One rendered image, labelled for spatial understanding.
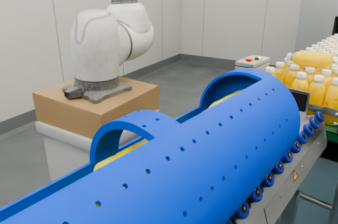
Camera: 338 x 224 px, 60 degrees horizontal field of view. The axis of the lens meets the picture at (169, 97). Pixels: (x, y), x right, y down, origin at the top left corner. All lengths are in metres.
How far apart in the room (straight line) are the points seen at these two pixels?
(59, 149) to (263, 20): 4.75
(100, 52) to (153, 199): 0.64
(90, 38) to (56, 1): 2.77
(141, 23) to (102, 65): 0.25
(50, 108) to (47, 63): 2.61
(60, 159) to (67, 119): 0.18
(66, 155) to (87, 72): 0.30
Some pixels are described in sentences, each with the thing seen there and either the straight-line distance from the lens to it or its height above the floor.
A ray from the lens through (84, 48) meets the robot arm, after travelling 0.96.
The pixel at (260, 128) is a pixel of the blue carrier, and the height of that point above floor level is 1.17.
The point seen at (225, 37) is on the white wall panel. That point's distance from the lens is 5.70.
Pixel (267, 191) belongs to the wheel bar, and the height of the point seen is 0.93.
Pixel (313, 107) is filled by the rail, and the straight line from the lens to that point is 1.39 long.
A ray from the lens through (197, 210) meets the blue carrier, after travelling 0.47.
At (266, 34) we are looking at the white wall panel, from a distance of 5.48.
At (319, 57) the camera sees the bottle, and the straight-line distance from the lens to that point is 1.51.
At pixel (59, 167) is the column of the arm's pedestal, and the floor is 0.83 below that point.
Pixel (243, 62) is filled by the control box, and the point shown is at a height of 1.10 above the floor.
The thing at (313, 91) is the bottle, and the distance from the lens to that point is 1.38.
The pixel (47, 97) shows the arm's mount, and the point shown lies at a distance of 1.05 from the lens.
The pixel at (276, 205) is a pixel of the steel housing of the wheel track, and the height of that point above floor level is 0.87.
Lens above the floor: 1.45
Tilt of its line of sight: 21 degrees down
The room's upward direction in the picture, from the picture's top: straight up
